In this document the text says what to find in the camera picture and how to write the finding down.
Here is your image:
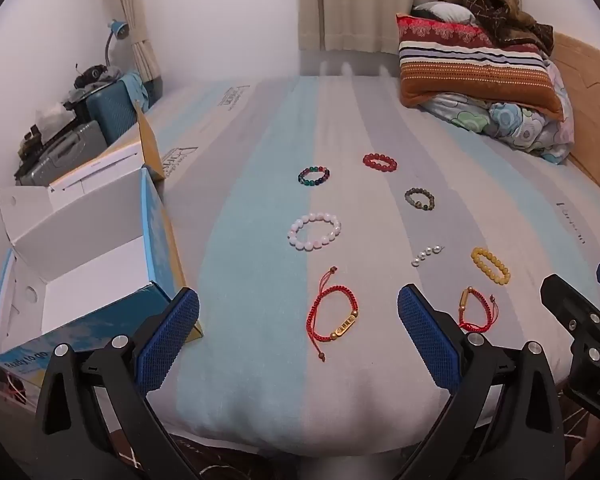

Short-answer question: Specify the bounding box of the blue desk lamp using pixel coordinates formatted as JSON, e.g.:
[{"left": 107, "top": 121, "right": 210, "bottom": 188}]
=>
[{"left": 104, "top": 20, "right": 130, "bottom": 68}]

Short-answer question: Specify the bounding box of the white and blue cardboard box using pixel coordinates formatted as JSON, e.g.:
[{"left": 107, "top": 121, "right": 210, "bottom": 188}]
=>
[{"left": 0, "top": 105, "right": 204, "bottom": 403}]

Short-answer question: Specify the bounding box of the red cord bracelet gold tube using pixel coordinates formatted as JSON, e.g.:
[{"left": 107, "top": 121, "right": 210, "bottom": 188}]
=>
[{"left": 458, "top": 286, "right": 500, "bottom": 333}]

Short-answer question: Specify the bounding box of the teal cloth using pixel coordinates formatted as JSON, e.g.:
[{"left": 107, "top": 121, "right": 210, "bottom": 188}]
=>
[{"left": 122, "top": 72, "right": 151, "bottom": 111}]

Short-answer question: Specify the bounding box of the narrow beige curtain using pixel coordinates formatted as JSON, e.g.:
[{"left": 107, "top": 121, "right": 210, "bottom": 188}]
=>
[{"left": 102, "top": 0, "right": 162, "bottom": 81}]

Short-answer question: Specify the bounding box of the brown blanket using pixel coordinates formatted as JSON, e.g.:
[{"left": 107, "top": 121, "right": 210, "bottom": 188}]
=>
[{"left": 440, "top": 0, "right": 556, "bottom": 53}]

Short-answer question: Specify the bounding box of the multicolour beaded bracelet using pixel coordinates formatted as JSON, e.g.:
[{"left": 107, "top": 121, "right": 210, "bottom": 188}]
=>
[{"left": 298, "top": 165, "right": 330, "bottom": 188}]

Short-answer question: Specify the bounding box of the olive brown beaded bracelet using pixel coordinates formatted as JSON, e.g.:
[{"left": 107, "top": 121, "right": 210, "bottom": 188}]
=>
[{"left": 404, "top": 187, "right": 436, "bottom": 211}]

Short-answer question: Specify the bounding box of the grey suitcase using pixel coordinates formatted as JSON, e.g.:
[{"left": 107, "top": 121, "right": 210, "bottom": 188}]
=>
[{"left": 14, "top": 120, "right": 103, "bottom": 187}]

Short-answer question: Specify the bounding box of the pink white beaded bracelet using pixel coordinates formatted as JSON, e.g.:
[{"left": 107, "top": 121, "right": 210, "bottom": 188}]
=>
[{"left": 288, "top": 212, "right": 342, "bottom": 252}]

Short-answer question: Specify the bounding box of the striped bed mattress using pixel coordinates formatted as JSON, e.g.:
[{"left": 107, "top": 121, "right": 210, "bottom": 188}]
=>
[{"left": 0, "top": 75, "right": 600, "bottom": 461}]

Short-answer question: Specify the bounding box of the grey white pillow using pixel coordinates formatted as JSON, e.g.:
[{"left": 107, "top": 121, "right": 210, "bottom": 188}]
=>
[{"left": 411, "top": 1, "right": 476, "bottom": 24}]

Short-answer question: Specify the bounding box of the yellow beaded bracelet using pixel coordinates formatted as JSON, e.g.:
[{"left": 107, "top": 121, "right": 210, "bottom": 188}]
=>
[{"left": 470, "top": 247, "right": 511, "bottom": 285}]

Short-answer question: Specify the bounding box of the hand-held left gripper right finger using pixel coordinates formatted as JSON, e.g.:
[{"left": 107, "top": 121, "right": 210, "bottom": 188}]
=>
[{"left": 396, "top": 283, "right": 567, "bottom": 480}]

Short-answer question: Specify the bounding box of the floral quilt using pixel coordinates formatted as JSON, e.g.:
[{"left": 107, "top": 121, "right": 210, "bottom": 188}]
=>
[{"left": 422, "top": 57, "right": 576, "bottom": 166}]

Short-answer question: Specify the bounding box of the wooden headboard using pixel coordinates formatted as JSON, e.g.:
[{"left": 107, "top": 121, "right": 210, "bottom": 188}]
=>
[{"left": 550, "top": 32, "right": 600, "bottom": 206}]

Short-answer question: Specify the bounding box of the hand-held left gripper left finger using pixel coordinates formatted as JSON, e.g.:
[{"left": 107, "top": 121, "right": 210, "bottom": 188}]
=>
[{"left": 34, "top": 286, "right": 203, "bottom": 480}]

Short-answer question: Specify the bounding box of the wide beige curtain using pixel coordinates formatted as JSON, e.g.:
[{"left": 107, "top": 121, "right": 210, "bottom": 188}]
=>
[{"left": 297, "top": 0, "right": 523, "bottom": 53}]

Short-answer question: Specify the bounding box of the teal suitcase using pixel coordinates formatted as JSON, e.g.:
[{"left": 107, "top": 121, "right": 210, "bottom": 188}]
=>
[{"left": 85, "top": 74, "right": 156, "bottom": 146}]

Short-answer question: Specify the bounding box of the red beaded bracelet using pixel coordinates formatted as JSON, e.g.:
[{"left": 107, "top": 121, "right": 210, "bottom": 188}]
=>
[{"left": 362, "top": 153, "right": 398, "bottom": 173}]

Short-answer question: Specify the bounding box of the dark clutter on suitcase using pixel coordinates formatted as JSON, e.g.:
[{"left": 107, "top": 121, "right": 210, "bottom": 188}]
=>
[{"left": 75, "top": 63, "right": 123, "bottom": 88}]

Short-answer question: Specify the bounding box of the red cord bracelet gold plate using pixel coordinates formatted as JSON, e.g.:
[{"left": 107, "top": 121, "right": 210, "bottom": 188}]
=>
[{"left": 306, "top": 267, "right": 359, "bottom": 362}]

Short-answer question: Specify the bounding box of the striped orange pillow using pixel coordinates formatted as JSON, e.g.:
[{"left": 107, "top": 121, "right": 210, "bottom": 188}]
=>
[{"left": 396, "top": 12, "right": 565, "bottom": 121}]

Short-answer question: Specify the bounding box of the white pearl strand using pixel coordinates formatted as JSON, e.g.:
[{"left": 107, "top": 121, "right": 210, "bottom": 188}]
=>
[{"left": 411, "top": 245, "right": 446, "bottom": 267}]

